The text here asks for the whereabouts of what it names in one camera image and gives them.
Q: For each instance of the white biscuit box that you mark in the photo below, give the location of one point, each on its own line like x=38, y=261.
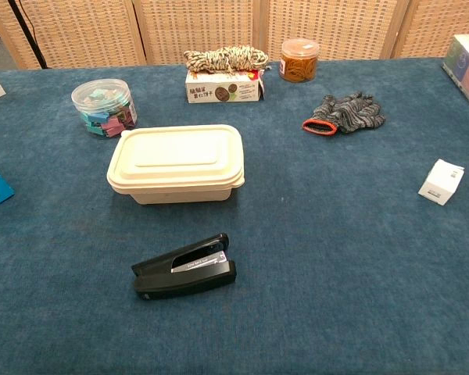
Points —
x=223, y=90

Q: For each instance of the pastel tissue pack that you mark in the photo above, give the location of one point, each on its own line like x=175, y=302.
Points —
x=467, y=70

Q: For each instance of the grey knit glove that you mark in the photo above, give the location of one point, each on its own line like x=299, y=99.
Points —
x=346, y=111

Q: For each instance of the clear jar of rubber bands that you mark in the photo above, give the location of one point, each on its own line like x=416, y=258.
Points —
x=299, y=62

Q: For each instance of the black stand pole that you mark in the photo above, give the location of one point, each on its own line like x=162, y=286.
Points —
x=26, y=33

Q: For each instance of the clear jar of binder clips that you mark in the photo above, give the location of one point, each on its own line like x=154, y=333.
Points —
x=103, y=109

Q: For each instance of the woven rattan folding screen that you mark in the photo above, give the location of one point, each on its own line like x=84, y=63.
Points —
x=203, y=27

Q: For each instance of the small white cube box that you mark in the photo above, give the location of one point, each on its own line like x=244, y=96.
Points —
x=441, y=181

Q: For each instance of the cream lidded food container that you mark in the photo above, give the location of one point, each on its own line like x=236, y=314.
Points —
x=176, y=164

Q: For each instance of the black stapler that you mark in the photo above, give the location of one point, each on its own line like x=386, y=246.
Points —
x=185, y=269

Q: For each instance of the blue table cloth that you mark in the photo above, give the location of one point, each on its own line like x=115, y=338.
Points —
x=297, y=234

